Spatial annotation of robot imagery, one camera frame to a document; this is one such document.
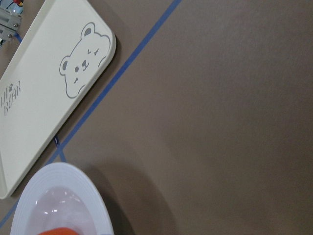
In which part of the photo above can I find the white plate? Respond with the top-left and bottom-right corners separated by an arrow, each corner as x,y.
10,162 -> 114,235

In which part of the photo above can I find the orange fruit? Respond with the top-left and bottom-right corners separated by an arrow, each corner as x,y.
38,227 -> 79,235

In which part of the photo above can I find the cream bear tray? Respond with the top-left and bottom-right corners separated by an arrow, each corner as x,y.
0,0 -> 116,199

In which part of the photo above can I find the aluminium frame post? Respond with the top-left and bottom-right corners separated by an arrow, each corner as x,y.
0,2 -> 23,47

